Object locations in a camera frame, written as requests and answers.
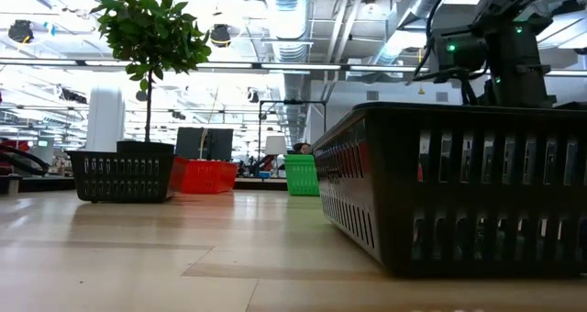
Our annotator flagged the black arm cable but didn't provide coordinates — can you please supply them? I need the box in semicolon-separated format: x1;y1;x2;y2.
411;0;464;83

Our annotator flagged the dark computer monitor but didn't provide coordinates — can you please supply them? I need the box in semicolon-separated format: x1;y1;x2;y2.
175;127;235;162

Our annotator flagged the yellow hanging pendant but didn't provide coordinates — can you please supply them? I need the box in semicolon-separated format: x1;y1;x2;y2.
416;48;426;95

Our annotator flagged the black metal frame stand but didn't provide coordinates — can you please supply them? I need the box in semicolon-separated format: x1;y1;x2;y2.
258;99;327;166

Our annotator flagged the silver ribbed ceiling duct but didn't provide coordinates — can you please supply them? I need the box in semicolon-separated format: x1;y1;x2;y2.
260;0;314;64

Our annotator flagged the grey metal post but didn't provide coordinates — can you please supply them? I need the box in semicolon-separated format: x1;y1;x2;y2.
0;173;23;196

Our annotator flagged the white round column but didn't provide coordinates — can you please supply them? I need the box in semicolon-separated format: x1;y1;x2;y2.
84;84;127;153

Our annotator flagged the white thin rod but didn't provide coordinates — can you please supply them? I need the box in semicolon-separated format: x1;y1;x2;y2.
198;84;221;162

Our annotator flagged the green leafy indoor tree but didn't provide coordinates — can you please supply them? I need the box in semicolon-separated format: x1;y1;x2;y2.
89;0;214;143

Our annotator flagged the black curved cable bundle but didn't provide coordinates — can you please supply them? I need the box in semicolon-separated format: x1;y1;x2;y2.
0;142;50;176

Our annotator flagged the black plant pot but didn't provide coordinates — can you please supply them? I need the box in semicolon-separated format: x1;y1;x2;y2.
116;139;176;155

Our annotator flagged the black plastic slotted basket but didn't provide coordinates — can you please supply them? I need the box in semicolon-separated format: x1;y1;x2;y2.
66;150;176;205
311;101;587;279

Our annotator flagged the red background machine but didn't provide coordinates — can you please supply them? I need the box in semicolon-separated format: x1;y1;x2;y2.
0;139;32;175

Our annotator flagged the white shade table lamp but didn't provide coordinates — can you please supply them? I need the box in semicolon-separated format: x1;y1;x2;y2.
264;135;289;175

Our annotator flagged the black ceiling fixture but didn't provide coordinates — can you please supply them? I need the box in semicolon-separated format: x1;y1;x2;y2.
209;23;232;49
7;19;35;44

